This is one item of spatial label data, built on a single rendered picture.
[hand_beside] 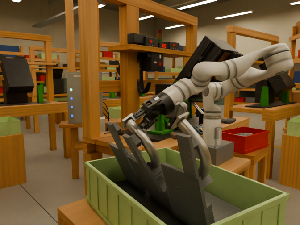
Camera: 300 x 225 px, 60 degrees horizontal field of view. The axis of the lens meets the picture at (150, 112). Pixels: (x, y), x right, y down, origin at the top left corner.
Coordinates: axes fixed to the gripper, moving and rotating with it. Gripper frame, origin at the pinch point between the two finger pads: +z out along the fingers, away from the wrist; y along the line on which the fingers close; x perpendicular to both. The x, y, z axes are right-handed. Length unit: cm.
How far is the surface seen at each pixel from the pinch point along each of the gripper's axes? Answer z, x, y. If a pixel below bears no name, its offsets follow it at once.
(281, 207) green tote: -17.2, 46.5, -4.0
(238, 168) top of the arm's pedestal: -41, 32, -52
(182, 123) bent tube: -6.1, 12.9, 12.5
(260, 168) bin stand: -85, 42, -109
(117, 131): 3.0, -6.2, -10.2
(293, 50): -449, -52, -301
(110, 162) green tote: 8.5, -6.4, -33.6
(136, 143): 3.7, 5.8, 1.3
